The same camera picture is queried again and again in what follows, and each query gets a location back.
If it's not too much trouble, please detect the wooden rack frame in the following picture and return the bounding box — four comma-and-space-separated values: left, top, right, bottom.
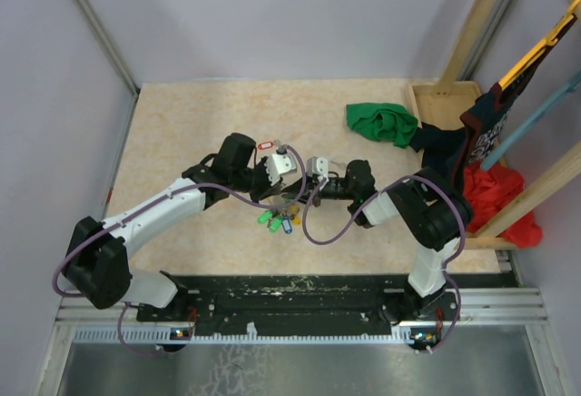
408, 0, 580, 250

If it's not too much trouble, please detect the green cloth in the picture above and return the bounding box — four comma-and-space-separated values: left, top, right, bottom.
346, 103, 419, 148

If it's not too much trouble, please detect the large keyring with tagged keys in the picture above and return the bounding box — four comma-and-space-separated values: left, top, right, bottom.
257, 194, 301, 234

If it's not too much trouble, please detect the purple cable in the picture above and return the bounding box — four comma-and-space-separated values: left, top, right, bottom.
52, 144, 308, 359
301, 173, 467, 354

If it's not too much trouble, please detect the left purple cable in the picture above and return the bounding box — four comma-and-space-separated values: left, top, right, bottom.
52, 144, 308, 359

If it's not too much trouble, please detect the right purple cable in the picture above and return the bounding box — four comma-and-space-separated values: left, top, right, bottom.
301, 173, 467, 354

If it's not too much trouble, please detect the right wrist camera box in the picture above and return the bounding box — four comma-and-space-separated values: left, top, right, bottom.
305, 156, 329, 180

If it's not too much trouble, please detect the key with red fob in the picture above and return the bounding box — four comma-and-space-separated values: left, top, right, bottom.
329, 160, 347, 170

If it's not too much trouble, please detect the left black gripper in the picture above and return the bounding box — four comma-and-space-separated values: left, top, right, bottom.
231, 156, 284, 206

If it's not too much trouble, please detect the dark navy shirt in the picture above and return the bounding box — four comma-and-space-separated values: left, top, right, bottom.
409, 53, 547, 189

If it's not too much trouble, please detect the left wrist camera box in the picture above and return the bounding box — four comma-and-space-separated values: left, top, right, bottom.
264, 153, 297, 186

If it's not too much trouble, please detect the key with red tag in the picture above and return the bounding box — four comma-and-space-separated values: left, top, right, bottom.
257, 139, 285, 153

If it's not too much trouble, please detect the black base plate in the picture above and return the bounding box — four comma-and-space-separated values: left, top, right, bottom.
127, 273, 522, 340

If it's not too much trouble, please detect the red cloth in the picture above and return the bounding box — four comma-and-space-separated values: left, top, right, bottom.
463, 163, 543, 248

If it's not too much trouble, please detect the aluminium rail frame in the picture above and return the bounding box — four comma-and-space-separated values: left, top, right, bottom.
34, 236, 564, 396

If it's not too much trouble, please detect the yellow hanger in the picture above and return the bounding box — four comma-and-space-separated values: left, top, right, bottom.
498, 0, 580, 90

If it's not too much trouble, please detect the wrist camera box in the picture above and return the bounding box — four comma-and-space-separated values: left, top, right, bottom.
305, 156, 329, 180
264, 153, 297, 186

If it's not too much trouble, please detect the grey corner wall post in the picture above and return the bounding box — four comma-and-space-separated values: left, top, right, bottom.
73, 0, 141, 99

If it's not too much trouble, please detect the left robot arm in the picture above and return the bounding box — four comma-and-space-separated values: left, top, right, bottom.
58, 133, 297, 321

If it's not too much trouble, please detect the light blue hanger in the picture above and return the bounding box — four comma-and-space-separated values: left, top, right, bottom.
480, 71, 580, 171

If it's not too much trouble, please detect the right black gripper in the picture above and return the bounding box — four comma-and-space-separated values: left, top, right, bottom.
281, 173, 358, 207

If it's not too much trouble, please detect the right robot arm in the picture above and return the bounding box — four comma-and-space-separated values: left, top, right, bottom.
281, 160, 474, 323

